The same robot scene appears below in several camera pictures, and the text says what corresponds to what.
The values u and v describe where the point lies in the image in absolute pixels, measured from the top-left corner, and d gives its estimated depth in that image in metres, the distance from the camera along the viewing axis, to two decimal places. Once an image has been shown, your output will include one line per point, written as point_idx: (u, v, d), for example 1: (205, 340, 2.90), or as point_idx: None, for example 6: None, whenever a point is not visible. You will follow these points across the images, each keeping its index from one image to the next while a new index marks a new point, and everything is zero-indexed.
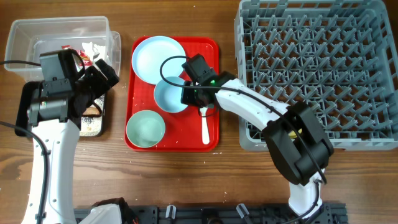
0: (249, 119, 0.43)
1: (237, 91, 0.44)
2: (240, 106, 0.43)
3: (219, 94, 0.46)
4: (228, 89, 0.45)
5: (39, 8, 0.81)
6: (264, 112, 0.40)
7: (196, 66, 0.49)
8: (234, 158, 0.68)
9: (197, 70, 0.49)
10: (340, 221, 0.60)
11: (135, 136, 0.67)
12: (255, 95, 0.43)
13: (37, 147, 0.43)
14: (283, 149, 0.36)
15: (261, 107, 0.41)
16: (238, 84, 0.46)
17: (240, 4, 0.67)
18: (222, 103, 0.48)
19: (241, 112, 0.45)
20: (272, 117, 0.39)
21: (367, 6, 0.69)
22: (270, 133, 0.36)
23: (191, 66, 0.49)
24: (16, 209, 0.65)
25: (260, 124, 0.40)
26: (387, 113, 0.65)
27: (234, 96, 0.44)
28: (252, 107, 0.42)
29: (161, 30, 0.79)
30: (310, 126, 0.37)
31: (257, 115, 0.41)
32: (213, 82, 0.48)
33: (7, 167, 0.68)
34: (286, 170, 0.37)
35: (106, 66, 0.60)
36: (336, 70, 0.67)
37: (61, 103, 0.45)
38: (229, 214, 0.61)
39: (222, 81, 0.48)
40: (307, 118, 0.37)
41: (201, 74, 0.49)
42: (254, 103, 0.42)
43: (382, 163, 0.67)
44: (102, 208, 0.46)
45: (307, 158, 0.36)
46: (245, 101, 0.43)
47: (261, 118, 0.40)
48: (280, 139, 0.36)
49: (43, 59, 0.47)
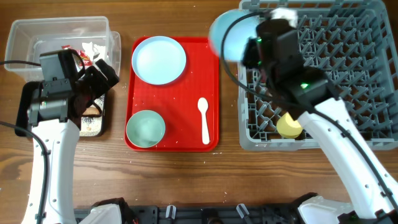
0: (340, 170, 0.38)
1: (346, 135, 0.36)
2: (344, 157, 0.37)
3: (312, 117, 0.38)
4: (329, 122, 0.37)
5: (39, 8, 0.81)
6: (377, 191, 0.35)
7: (285, 46, 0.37)
8: (234, 158, 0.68)
9: (285, 50, 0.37)
10: None
11: (135, 136, 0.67)
12: (367, 153, 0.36)
13: (37, 147, 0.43)
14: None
15: (373, 179, 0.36)
16: (344, 117, 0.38)
17: (240, 4, 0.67)
18: (305, 126, 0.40)
19: (329, 153, 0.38)
20: (381, 203, 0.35)
21: (367, 6, 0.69)
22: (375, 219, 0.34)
23: (279, 43, 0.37)
24: (15, 209, 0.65)
25: (362, 198, 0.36)
26: (387, 113, 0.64)
27: (334, 134, 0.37)
28: (362, 175, 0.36)
29: (161, 30, 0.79)
30: None
31: (366, 190, 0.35)
32: (306, 86, 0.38)
33: (7, 167, 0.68)
34: None
35: (106, 66, 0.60)
36: (336, 70, 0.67)
37: (61, 103, 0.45)
38: (229, 214, 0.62)
39: (318, 89, 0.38)
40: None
41: (288, 60, 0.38)
42: (364, 165, 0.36)
43: (382, 163, 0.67)
44: (102, 208, 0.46)
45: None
46: (356, 161, 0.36)
47: (369, 196, 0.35)
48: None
49: (43, 60, 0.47)
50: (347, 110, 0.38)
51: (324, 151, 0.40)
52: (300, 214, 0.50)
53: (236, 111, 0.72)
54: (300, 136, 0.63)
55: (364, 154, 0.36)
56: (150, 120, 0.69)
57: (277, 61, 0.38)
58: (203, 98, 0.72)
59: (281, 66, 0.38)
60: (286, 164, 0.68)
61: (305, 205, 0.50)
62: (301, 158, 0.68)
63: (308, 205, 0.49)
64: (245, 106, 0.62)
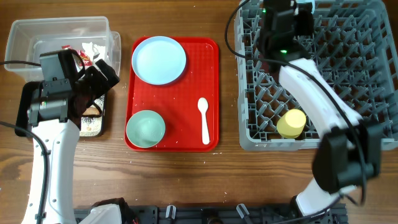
0: (311, 112, 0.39)
1: (309, 76, 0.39)
2: (305, 91, 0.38)
3: (286, 70, 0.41)
4: (297, 69, 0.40)
5: (39, 8, 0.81)
6: (332, 112, 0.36)
7: (280, 20, 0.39)
8: (234, 158, 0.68)
9: (277, 23, 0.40)
10: (340, 221, 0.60)
11: (135, 136, 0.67)
12: (327, 87, 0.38)
13: (37, 147, 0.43)
14: (334, 160, 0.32)
15: (330, 106, 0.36)
16: (311, 66, 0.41)
17: (240, 4, 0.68)
18: (283, 79, 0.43)
19: (299, 96, 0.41)
20: (337, 124, 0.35)
21: (367, 7, 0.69)
22: (331, 135, 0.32)
23: (274, 16, 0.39)
24: (15, 209, 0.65)
25: (323, 123, 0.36)
26: (387, 113, 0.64)
27: (301, 78, 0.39)
28: (319, 102, 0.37)
29: (161, 30, 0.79)
30: (370, 153, 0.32)
31: (322, 111, 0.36)
32: (284, 53, 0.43)
33: (7, 167, 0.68)
34: (325, 175, 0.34)
35: (106, 66, 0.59)
36: (336, 70, 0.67)
37: (61, 103, 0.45)
38: (229, 214, 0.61)
39: (295, 55, 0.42)
40: (376, 136, 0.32)
41: (279, 33, 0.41)
42: (321, 95, 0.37)
43: (382, 163, 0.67)
44: (102, 208, 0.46)
45: (353, 172, 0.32)
46: (314, 93, 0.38)
47: (324, 117, 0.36)
48: (341, 145, 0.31)
49: (43, 60, 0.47)
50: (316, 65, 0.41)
51: (299, 101, 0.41)
52: (298, 205, 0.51)
53: (236, 111, 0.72)
54: (300, 136, 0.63)
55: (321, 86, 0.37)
56: (146, 118, 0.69)
57: (269, 32, 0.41)
58: (203, 98, 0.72)
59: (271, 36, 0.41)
60: (286, 164, 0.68)
61: (298, 196, 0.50)
62: (301, 158, 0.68)
63: (300, 194, 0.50)
64: (245, 106, 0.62)
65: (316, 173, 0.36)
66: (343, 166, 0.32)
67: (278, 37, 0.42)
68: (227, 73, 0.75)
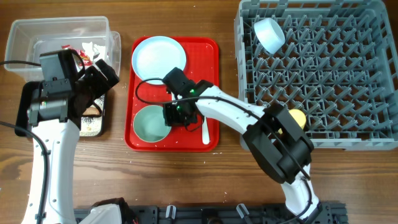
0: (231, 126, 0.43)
1: (216, 98, 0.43)
2: (220, 114, 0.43)
3: (198, 104, 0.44)
4: (208, 98, 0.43)
5: (39, 7, 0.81)
6: (244, 116, 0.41)
7: (175, 80, 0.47)
8: (234, 158, 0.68)
9: (176, 81, 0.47)
10: (341, 221, 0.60)
11: (142, 132, 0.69)
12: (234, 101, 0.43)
13: (37, 147, 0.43)
14: (263, 152, 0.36)
15: (240, 112, 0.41)
16: (216, 91, 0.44)
17: (240, 4, 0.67)
18: (201, 111, 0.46)
19: (218, 117, 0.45)
20: (251, 122, 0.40)
21: (367, 6, 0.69)
22: (250, 137, 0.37)
23: (170, 79, 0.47)
24: (15, 209, 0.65)
25: (240, 128, 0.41)
26: (387, 113, 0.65)
27: (213, 104, 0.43)
28: (232, 114, 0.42)
29: (161, 30, 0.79)
30: (287, 127, 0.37)
31: (237, 120, 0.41)
32: (193, 91, 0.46)
33: (8, 167, 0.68)
34: (271, 171, 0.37)
35: (106, 66, 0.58)
36: (336, 70, 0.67)
37: (61, 103, 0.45)
38: (229, 214, 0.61)
39: (201, 88, 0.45)
40: (283, 117, 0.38)
41: (181, 87, 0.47)
42: (233, 108, 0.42)
43: (382, 163, 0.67)
44: (102, 208, 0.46)
45: (287, 155, 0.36)
46: (224, 109, 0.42)
47: (241, 123, 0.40)
48: (259, 140, 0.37)
49: (43, 59, 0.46)
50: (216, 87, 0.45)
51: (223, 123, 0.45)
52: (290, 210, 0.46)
53: None
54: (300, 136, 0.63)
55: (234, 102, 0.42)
56: (145, 116, 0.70)
57: (176, 94, 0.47)
58: None
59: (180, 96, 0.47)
60: None
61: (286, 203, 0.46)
62: None
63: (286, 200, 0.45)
64: None
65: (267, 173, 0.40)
66: (274, 155, 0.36)
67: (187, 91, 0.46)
68: (228, 73, 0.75)
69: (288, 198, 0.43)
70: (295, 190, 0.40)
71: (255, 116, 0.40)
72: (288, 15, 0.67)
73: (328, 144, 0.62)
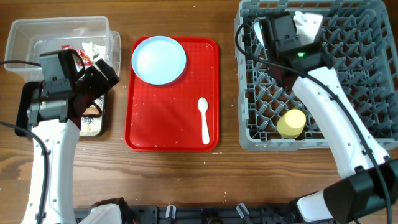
0: (326, 134, 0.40)
1: (334, 97, 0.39)
2: (328, 116, 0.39)
3: (304, 81, 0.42)
4: (320, 86, 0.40)
5: (39, 7, 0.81)
6: (358, 149, 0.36)
7: (278, 27, 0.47)
8: (234, 158, 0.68)
9: (278, 30, 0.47)
10: None
11: None
12: (352, 115, 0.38)
13: (36, 147, 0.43)
14: (359, 200, 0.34)
15: (355, 139, 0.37)
16: (335, 84, 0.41)
17: (240, 4, 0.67)
18: (297, 88, 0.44)
19: (319, 117, 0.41)
20: (364, 162, 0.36)
21: (367, 6, 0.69)
22: (360, 185, 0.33)
23: (273, 25, 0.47)
24: (15, 209, 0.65)
25: (344, 154, 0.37)
26: (387, 113, 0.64)
27: (324, 98, 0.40)
28: (342, 132, 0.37)
29: (161, 30, 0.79)
30: (392, 187, 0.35)
31: (346, 146, 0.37)
32: (303, 56, 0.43)
33: (8, 167, 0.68)
34: (340, 210, 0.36)
35: (106, 66, 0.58)
36: (336, 70, 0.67)
37: (61, 103, 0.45)
38: (229, 214, 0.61)
39: (313, 58, 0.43)
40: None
41: (282, 37, 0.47)
42: (349, 129, 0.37)
43: None
44: (102, 208, 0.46)
45: (372, 206, 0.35)
46: (334, 117, 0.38)
47: (351, 154, 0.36)
48: (365, 192, 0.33)
49: (43, 59, 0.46)
50: (338, 78, 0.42)
51: (314, 118, 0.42)
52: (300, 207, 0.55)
53: (236, 111, 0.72)
54: (299, 136, 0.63)
55: (351, 119, 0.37)
56: None
57: (273, 42, 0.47)
58: (203, 98, 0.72)
59: (277, 45, 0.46)
60: (286, 164, 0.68)
61: (300, 200, 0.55)
62: (302, 158, 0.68)
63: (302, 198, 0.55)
64: (245, 106, 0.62)
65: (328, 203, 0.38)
66: (362, 205, 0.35)
67: (303, 51, 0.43)
68: (229, 73, 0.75)
69: (310, 205, 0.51)
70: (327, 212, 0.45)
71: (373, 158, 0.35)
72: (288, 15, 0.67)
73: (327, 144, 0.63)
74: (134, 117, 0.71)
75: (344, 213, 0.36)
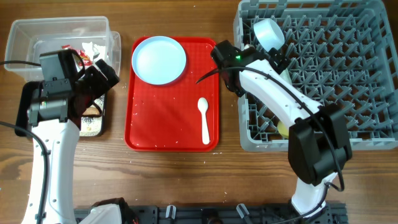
0: (273, 110, 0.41)
1: (265, 75, 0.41)
2: (266, 91, 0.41)
3: (244, 74, 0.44)
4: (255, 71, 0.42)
5: (39, 7, 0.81)
6: (294, 107, 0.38)
7: (222, 50, 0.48)
8: (234, 158, 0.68)
9: (222, 52, 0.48)
10: (340, 221, 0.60)
11: None
12: (282, 83, 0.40)
13: (37, 147, 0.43)
14: (306, 149, 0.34)
15: (291, 101, 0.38)
16: (267, 68, 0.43)
17: (240, 4, 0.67)
18: (242, 83, 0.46)
19: (262, 97, 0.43)
20: (303, 115, 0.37)
21: (367, 6, 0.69)
22: (298, 131, 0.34)
23: (217, 50, 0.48)
24: (15, 209, 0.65)
25: (287, 117, 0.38)
26: (387, 112, 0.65)
27: (260, 79, 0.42)
28: (280, 98, 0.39)
29: (161, 30, 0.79)
30: (336, 130, 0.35)
31: (285, 108, 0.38)
32: (239, 58, 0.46)
33: (8, 167, 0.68)
34: (303, 168, 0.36)
35: (106, 66, 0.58)
36: (335, 70, 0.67)
37: (61, 103, 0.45)
38: (229, 214, 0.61)
39: (249, 58, 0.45)
40: (337, 119, 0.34)
41: (226, 56, 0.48)
42: (283, 93, 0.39)
43: (382, 163, 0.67)
44: (102, 208, 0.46)
45: (328, 158, 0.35)
46: (272, 89, 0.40)
47: (288, 112, 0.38)
48: (308, 137, 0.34)
49: (43, 59, 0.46)
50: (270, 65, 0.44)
51: (263, 101, 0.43)
52: (295, 206, 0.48)
53: (236, 111, 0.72)
54: None
55: (282, 86, 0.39)
56: None
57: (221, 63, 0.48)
58: (202, 98, 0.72)
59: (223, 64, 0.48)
60: (286, 164, 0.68)
61: (293, 199, 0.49)
62: None
63: (293, 196, 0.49)
64: (245, 106, 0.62)
65: (294, 165, 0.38)
66: (316, 156, 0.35)
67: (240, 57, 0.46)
68: None
69: (299, 195, 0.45)
70: (314, 191, 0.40)
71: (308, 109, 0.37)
72: (288, 15, 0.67)
73: None
74: (134, 117, 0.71)
75: (307, 172, 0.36)
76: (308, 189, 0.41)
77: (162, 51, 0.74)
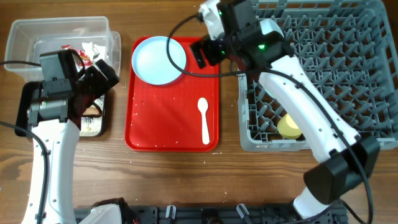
0: (301, 125, 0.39)
1: (298, 84, 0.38)
2: (298, 107, 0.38)
3: (270, 75, 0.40)
4: (285, 77, 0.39)
5: (39, 8, 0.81)
6: (329, 134, 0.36)
7: (242, 12, 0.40)
8: (234, 158, 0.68)
9: (240, 16, 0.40)
10: (341, 221, 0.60)
11: None
12: (318, 99, 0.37)
13: (37, 147, 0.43)
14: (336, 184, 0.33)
15: (326, 124, 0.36)
16: (298, 70, 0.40)
17: None
18: (265, 84, 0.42)
19: (289, 107, 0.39)
20: (338, 145, 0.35)
21: (367, 6, 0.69)
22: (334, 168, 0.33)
23: (233, 10, 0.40)
24: (15, 209, 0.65)
25: (319, 143, 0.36)
26: (387, 112, 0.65)
27: (291, 88, 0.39)
28: (313, 118, 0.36)
29: (161, 30, 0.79)
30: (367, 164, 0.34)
31: (319, 133, 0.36)
32: (262, 48, 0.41)
33: (8, 167, 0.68)
34: (320, 194, 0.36)
35: (106, 66, 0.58)
36: (336, 70, 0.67)
37: (61, 103, 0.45)
38: (229, 214, 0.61)
39: (273, 51, 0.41)
40: (372, 157, 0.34)
41: (243, 25, 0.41)
42: (319, 114, 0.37)
43: (382, 163, 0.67)
44: (102, 208, 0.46)
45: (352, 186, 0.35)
46: (305, 106, 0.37)
47: (323, 139, 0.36)
48: (342, 175, 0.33)
49: (43, 59, 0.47)
50: (300, 66, 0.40)
51: (286, 109, 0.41)
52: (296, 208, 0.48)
53: (236, 111, 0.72)
54: (300, 137, 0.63)
55: (318, 104, 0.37)
56: None
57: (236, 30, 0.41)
58: (203, 98, 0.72)
59: (238, 36, 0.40)
60: (286, 164, 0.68)
61: (295, 202, 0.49)
62: (301, 158, 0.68)
63: (295, 200, 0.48)
64: (245, 106, 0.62)
65: (309, 186, 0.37)
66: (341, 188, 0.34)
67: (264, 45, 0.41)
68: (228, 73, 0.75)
69: (304, 202, 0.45)
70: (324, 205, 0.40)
71: (345, 140, 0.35)
72: (288, 15, 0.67)
73: None
74: (134, 117, 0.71)
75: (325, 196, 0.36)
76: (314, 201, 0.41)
77: (175, 60, 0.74)
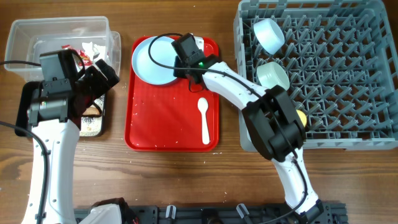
0: (232, 100, 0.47)
1: (222, 73, 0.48)
2: (224, 88, 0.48)
3: (206, 75, 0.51)
4: (216, 72, 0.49)
5: (38, 8, 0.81)
6: (245, 94, 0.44)
7: (187, 46, 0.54)
8: (234, 158, 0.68)
9: (187, 48, 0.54)
10: (341, 221, 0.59)
11: None
12: (237, 78, 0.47)
13: (37, 147, 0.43)
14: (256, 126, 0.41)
15: (243, 89, 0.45)
16: (224, 67, 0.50)
17: (240, 4, 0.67)
18: (208, 83, 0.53)
19: (224, 93, 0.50)
20: (252, 99, 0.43)
21: (367, 6, 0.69)
22: (248, 112, 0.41)
23: (181, 45, 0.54)
24: (15, 209, 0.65)
25: (240, 104, 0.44)
26: (387, 112, 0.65)
27: (219, 78, 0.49)
28: (234, 89, 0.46)
29: (161, 30, 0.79)
30: (284, 108, 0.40)
31: (239, 96, 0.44)
32: (201, 64, 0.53)
33: (8, 167, 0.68)
34: (262, 147, 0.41)
35: (106, 66, 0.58)
36: (336, 70, 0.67)
37: (61, 103, 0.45)
38: (229, 214, 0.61)
39: (209, 63, 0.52)
40: (283, 99, 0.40)
41: (189, 53, 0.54)
42: (237, 85, 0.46)
43: (382, 163, 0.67)
44: (102, 208, 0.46)
45: (280, 135, 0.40)
46: (227, 84, 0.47)
47: (242, 99, 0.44)
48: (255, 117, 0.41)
49: (43, 60, 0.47)
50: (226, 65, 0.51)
51: (224, 96, 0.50)
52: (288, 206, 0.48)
53: (236, 111, 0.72)
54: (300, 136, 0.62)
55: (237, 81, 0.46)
56: None
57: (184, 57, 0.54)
58: (203, 98, 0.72)
59: (187, 61, 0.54)
60: None
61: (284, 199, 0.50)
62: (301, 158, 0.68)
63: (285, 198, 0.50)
64: None
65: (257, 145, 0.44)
66: (267, 132, 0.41)
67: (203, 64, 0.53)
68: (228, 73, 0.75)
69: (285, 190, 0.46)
70: (287, 173, 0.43)
71: (257, 94, 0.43)
72: (288, 15, 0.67)
73: (328, 144, 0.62)
74: (134, 117, 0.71)
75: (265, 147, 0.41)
76: (282, 173, 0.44)
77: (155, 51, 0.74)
